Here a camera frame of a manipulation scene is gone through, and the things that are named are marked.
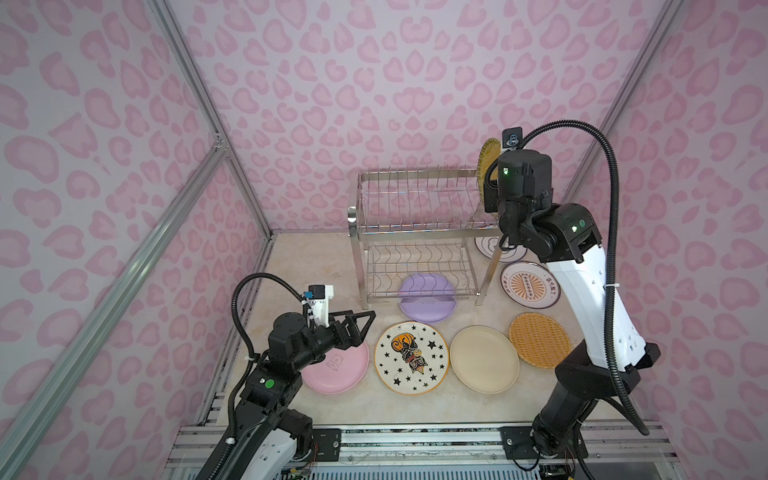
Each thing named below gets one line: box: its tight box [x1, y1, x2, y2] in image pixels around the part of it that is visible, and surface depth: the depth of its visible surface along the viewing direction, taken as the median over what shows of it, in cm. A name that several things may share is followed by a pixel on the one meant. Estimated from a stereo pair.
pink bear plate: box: [300, 341, 370, 395], surface depth 86 cm
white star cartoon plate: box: [374, 321, 450, 396], surface depth 88 cm
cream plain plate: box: [450, 325, 520, 395], surface depth 88 cm
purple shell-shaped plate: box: [398, 272, 457, 323], surface depth 100 cm
